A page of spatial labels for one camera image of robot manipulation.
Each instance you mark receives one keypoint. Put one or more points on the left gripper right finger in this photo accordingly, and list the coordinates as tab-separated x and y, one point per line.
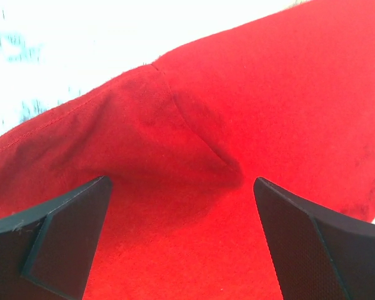
317	253

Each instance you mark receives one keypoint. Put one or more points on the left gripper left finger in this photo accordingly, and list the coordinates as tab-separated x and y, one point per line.
46	251

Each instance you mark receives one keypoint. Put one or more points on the red t shirt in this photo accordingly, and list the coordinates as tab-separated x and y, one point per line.
289	97

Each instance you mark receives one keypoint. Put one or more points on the floral patterned table mat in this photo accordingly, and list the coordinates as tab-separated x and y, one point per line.
55	51

